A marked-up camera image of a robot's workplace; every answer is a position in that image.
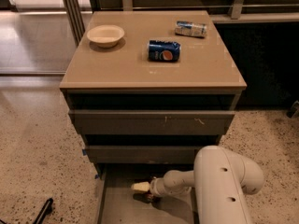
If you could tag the white blue crushed can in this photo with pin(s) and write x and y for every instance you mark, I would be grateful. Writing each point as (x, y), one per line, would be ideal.
(189, 28)

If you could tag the white bowl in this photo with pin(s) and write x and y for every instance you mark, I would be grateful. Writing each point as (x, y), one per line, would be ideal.
(105, 36)

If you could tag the blue tape piece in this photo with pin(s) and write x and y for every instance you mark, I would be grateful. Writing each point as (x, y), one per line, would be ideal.
(84, 153)

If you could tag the grey middle drawer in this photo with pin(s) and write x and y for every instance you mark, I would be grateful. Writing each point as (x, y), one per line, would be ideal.
(142, 154)

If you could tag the black object on floor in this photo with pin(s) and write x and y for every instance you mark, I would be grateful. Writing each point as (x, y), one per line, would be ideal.
(45, 210)

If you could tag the metal window frame post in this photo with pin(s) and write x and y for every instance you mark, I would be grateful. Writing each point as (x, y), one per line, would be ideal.
(75, 19)

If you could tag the grey open bottom drawer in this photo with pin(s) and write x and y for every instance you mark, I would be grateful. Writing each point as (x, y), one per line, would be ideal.
(120, 205)

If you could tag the blue pepsi can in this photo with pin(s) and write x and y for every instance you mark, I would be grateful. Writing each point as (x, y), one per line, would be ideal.
(163, 51)

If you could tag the grey drawer cabinet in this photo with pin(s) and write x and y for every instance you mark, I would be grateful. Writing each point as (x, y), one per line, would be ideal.
(205, 77)

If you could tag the red coke can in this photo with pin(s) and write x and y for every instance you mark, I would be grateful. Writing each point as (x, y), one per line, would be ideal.
(148, 196)

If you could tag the grey top drawer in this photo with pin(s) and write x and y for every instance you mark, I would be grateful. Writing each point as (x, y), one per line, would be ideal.
(151, 122)

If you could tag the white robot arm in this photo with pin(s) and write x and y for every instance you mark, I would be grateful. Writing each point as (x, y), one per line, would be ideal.
(220, 178)

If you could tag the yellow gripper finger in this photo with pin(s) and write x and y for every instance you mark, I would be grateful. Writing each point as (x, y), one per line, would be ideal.
(141, 187)

